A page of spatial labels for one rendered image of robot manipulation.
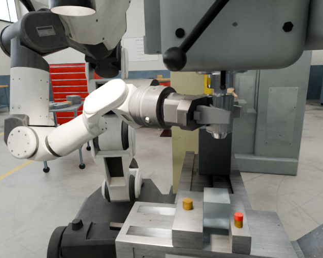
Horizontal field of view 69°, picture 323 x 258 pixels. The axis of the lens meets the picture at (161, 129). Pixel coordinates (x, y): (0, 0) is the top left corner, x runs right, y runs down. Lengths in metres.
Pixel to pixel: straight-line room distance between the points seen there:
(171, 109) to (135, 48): 9.41
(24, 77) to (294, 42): 0.58
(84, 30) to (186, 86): 1.51
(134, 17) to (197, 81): 7.98
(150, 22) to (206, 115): 0.18
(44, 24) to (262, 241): 0.70
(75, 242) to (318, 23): 1.13
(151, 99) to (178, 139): 1.82
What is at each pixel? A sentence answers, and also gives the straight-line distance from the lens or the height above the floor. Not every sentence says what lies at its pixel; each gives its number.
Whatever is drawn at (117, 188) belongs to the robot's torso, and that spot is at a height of 0.73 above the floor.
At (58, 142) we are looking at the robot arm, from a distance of 0.61.
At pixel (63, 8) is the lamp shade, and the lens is 0.49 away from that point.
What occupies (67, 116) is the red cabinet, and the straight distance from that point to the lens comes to 5.97.
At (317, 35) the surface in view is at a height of 1.35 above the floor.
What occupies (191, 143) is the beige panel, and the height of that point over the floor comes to 0.61.
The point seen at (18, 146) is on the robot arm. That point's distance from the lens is 0.65.
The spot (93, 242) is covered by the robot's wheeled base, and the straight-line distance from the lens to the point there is 1.19.
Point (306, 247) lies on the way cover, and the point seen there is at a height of 0.87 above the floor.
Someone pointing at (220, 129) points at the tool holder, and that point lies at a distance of 0.42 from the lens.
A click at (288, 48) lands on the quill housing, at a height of 1.34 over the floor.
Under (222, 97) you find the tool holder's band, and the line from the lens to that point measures 0.41.
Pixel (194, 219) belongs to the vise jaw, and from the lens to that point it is 0.52.
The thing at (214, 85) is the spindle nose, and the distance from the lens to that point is 0.41.
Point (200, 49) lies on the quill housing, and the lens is 0.33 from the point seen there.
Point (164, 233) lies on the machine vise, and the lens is 0.55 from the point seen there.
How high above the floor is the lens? 1.32
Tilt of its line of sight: 15 degrees down
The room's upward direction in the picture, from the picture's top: 2 degrees counter-clockwise
